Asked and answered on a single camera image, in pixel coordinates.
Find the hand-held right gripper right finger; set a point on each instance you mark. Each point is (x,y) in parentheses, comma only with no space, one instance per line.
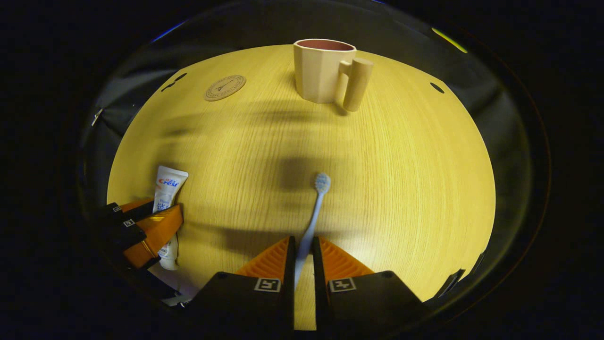
(318,269)

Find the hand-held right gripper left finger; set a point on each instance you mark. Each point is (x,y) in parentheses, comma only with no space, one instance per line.
(289,264)

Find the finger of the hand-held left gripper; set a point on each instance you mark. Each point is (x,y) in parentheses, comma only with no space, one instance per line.
(113,212)
(125,233)

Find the white toothbrush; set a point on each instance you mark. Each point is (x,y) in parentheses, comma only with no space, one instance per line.
(314,217)

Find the white toothpaste tube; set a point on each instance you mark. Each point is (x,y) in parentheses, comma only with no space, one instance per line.
(167,186)

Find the round brown coaster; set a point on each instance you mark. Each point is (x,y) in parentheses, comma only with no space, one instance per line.
(225,88)

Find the beige cup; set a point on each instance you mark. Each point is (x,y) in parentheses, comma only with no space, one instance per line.
(318,71)

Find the silver metal clip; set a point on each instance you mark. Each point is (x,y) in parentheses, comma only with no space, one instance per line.
(96,116)

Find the black backdrop cloth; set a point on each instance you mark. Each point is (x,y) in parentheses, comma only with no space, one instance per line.
(236,28)

